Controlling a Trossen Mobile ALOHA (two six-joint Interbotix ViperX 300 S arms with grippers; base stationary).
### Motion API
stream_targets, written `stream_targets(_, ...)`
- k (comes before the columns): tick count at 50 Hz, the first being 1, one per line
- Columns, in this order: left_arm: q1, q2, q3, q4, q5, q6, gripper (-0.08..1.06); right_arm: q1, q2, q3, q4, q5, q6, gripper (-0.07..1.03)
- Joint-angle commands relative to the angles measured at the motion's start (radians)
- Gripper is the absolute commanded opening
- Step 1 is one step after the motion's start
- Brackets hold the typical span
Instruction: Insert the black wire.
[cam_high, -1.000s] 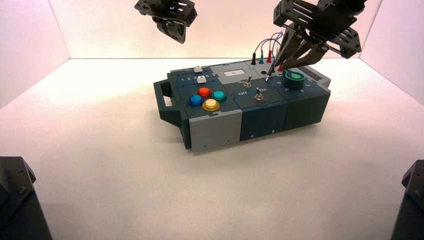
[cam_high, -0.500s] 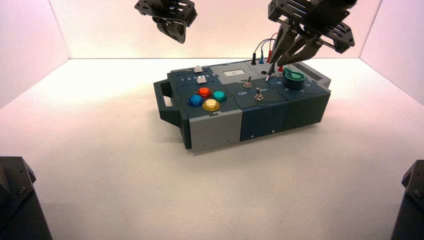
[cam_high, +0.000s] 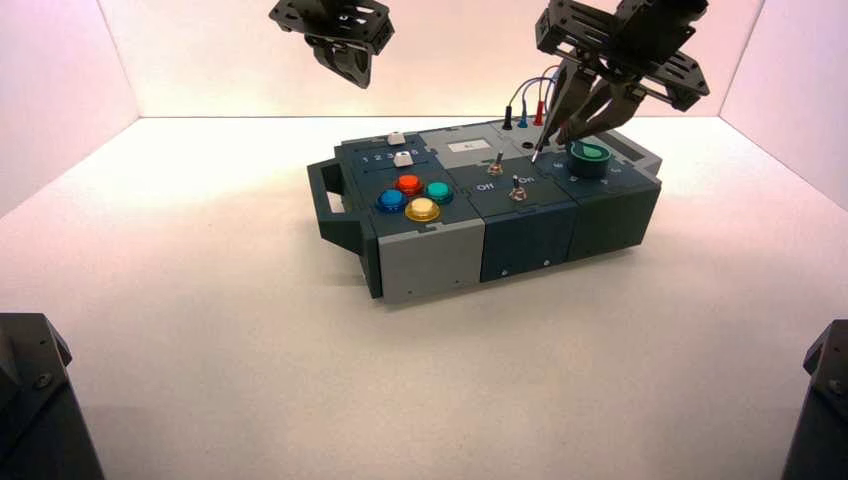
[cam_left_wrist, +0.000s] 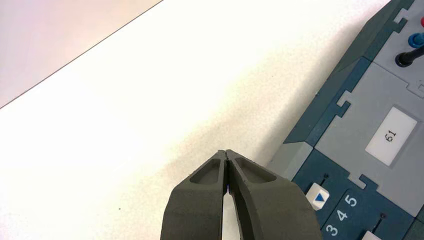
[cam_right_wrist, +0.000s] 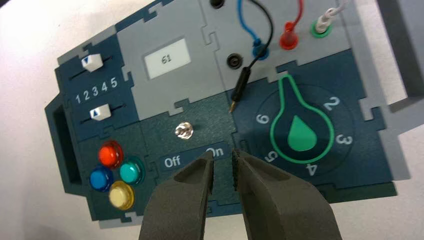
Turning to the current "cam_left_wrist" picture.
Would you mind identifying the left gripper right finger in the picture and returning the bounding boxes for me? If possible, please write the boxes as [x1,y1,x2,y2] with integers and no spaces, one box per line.
[225,149,323,240]

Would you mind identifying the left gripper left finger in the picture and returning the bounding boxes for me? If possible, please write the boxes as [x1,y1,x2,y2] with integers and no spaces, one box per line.
[160,149,229,240]

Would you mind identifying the blue grey modular task box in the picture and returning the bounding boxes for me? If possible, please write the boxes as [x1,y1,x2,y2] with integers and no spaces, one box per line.
[266,0,424,240]

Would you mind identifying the black banana plug wire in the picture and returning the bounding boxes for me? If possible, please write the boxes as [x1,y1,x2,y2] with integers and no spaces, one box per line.
[395,45,424,68]

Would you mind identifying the white number display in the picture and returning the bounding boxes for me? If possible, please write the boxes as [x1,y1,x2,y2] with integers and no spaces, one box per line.
[364,105,418,167]

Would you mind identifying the blue banana plug wire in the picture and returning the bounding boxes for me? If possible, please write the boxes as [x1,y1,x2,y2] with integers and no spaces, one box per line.
[408,32,424,49]

